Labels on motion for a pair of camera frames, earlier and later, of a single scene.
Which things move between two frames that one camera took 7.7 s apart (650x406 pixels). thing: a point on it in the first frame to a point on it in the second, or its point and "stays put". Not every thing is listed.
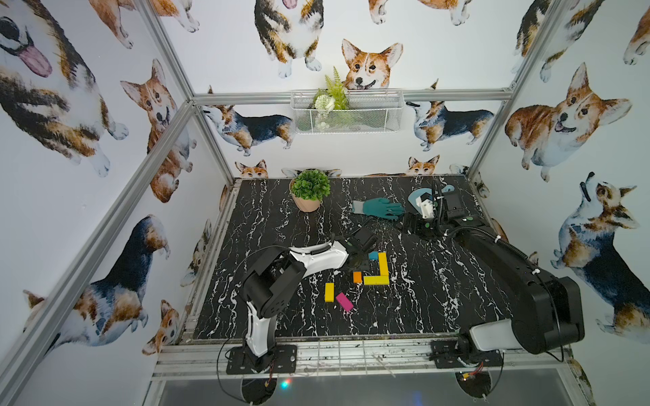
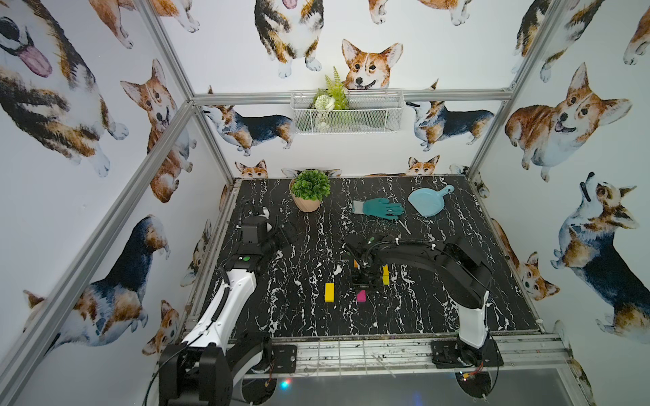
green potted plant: (308, 188) stays put
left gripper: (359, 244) to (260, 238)
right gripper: (417, 217) to (375, 282)
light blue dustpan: (417, 193) stays put
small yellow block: (329, 292) stays put
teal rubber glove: (378, 206) stays put
